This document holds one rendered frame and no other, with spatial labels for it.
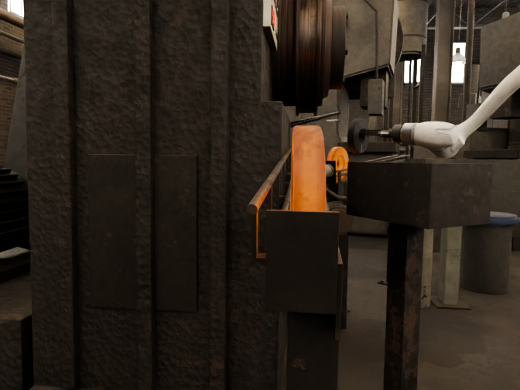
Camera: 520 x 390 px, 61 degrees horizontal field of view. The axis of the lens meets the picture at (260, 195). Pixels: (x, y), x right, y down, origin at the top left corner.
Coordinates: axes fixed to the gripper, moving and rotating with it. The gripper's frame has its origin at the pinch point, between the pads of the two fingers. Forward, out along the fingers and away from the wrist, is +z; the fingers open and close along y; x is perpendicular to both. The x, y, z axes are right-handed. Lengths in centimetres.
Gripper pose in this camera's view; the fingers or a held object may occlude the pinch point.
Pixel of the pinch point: (359, 132)
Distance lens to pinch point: 205.8
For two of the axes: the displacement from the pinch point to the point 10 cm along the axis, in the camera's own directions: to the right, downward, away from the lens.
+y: 6.3, -0.6, 7.8
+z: -7.8, -1.1, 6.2
